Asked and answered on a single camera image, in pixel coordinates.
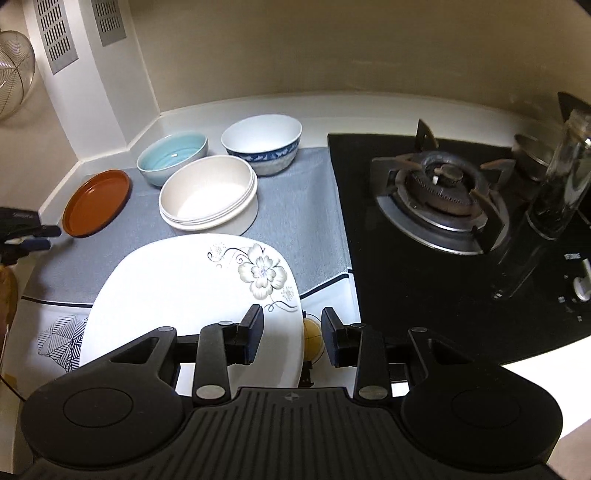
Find brown round plate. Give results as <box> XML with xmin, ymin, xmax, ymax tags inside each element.
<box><xmin>62</xmin><ymin>170</ymin><xmax>132</xmax><ymax>238</ymax></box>

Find large white floral plate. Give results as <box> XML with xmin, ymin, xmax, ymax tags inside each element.
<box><xmin>79</xmin><ymin>234</ymin><xmax>304</xmax><ymax>390</ymax></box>

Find light blue ceramic bowl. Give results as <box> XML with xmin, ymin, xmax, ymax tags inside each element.
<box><xmin>136</xmin><ymin>131</ymin><xmax>208</xmax><ymax>187</ymax></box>

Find cream bowls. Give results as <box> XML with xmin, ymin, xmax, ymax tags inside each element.
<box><xmin>158</xmin><ymin>155</ymin><xmax>259</xmax><ymax>235</ymax></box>

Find white bowl blue pattern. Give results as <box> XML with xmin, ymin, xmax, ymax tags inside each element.
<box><xmin>221</xmin><ymin>114</ymin><xmax>303</xmax><ymax>176</ymax></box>

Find yellow round sticker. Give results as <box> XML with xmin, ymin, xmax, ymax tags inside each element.
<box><xmin>304</xmin><ymin>316</ymin><xmax>324</xmax><ymax>363</ymax></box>

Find wooden cutting board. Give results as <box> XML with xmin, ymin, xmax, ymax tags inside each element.
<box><xmin>0</xmin><ymin>265</ymin><xmax>19</xmax><ymax>341</ymax></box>

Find black gas stove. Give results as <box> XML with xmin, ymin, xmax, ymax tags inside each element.
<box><xmin>328</xmin><ymin>123</ymin><xmax>590</xmax><ymax>363</ymax></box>

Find grey dish mat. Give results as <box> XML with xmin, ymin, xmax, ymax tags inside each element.
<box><xmin>20</xmin><ymin>144</ymin><xmax>357</xmax><ymax>308</ymax></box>

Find glass jar on stove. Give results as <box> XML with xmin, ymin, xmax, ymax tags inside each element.
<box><xmin>493</xmin><ymin>109</ymin><xmax>590</xmax><ymax>300</ymax></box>

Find metal wire strainer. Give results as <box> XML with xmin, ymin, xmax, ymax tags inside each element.
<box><xmin>0</xmin><ymin>30</ymin><xmax>36</xmax><ymax>119</ymax></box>

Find grey wall vent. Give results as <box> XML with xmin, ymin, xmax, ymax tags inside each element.
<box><xmin>34</xmin><ymin>0</ymin><xmax>78</xmax><ymax>75</ymax></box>
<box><xmin>91</xmin><ymin>0</ymin><xmax>126</xmax><ymax>47</ymax></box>

